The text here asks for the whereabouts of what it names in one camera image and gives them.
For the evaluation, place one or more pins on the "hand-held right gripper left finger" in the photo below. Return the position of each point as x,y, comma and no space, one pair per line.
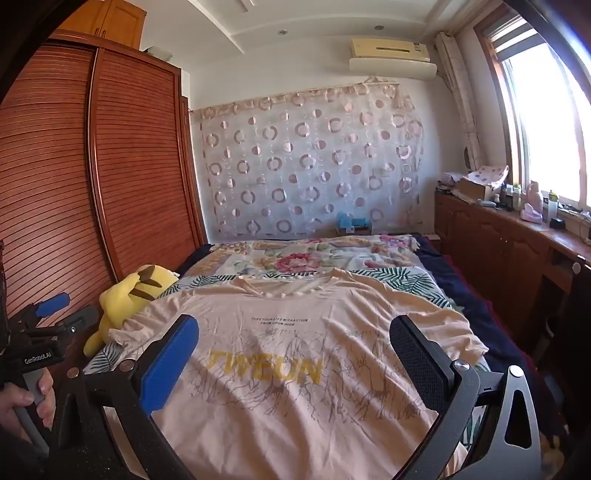
168,364

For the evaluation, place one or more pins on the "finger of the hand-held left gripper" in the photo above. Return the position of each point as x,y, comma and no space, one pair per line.
83,318
54,303

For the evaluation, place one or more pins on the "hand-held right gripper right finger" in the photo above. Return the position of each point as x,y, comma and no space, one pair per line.
418,364

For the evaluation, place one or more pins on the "beige printed t-shirt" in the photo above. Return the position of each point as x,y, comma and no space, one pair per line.
300,323

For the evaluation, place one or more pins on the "person's left forearm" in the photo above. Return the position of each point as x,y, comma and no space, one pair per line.
18,454

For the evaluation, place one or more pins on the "person's left hand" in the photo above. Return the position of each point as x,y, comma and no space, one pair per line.
44,401

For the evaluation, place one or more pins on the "yellow plush toy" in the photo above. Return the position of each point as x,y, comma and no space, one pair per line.
120,300

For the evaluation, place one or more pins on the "wooden sideboard cabinet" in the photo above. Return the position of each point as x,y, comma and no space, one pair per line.
498,244

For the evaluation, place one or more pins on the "dark wooden chair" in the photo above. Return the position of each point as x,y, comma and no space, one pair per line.
568,369

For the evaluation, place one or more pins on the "blue toy box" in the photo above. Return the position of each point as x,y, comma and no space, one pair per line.
353,224

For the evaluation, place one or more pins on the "floral blanket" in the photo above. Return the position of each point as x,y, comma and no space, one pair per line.
295,263

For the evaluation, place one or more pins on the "wooden louvered wardrobe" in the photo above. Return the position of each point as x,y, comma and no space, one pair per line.
138,161

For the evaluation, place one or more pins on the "cardboard box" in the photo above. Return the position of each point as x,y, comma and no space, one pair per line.
473,191

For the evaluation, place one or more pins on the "small black box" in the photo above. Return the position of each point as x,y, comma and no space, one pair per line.
557,225

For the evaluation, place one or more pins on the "pink figurine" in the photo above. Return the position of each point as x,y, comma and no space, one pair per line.
533,203

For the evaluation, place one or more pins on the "pink dotted cloth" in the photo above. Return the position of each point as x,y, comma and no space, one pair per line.
489,175

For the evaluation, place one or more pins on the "white bottle green cap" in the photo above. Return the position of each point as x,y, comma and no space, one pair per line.
552,210

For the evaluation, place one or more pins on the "sheer circle-patterned curtain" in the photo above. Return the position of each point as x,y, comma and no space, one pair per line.
304,161

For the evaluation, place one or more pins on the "white box on wardrobe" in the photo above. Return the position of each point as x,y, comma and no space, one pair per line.
154,52

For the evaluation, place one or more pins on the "white gathered window curtain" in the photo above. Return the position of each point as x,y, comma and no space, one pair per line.
461,92

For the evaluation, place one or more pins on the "wooden framed window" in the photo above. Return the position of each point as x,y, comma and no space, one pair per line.
545,115

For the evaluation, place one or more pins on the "light wooden overhead cabinet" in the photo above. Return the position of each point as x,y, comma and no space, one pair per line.
101,18

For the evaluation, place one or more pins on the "cream wall air conditioner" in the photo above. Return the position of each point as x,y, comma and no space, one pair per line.
392,57

